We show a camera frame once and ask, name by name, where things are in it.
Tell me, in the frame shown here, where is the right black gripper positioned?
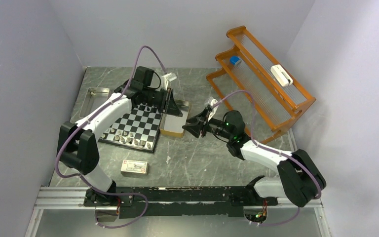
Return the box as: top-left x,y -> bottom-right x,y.
182,108 -> 232,140

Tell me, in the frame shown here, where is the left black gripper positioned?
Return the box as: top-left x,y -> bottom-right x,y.
143,86 -> 182,117

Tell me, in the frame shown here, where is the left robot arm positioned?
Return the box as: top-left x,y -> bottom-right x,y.
55,67 -> 182,205

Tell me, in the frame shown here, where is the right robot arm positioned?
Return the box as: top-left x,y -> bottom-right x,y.
182,109 -> 327,207

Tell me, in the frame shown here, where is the black white chess board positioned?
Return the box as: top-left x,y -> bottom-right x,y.
99,104 -> 162,153

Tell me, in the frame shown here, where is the small printed card box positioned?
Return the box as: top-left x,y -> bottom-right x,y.
120,159 -> 149,175

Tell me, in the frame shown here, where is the blue small block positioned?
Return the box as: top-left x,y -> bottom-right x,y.
229,56 -> 241,66

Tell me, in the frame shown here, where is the orange wooden rack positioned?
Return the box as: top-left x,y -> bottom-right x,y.
206,26 -> 316,144

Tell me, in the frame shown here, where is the white plastic device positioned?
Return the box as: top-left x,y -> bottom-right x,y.
270,64 -> 293,87

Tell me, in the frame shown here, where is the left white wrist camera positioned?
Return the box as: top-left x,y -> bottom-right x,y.
160,73 -> 177,90

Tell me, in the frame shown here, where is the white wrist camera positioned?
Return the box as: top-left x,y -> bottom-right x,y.
206,96 -> 218,121
160,73 -> 177,90

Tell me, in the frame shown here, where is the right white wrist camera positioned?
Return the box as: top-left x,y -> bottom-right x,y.
206,96 -> 218,121

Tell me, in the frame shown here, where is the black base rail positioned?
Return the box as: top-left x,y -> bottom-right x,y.
83,186 -> 278,219

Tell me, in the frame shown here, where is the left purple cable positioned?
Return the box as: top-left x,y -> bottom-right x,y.
54,45 -> 169,229

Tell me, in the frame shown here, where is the purple cable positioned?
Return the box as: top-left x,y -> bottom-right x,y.
54,45 -> 169,229
210,90 -> 323,227

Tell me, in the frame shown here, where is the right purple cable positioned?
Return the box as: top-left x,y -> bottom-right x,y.
210,90 -> 323,227

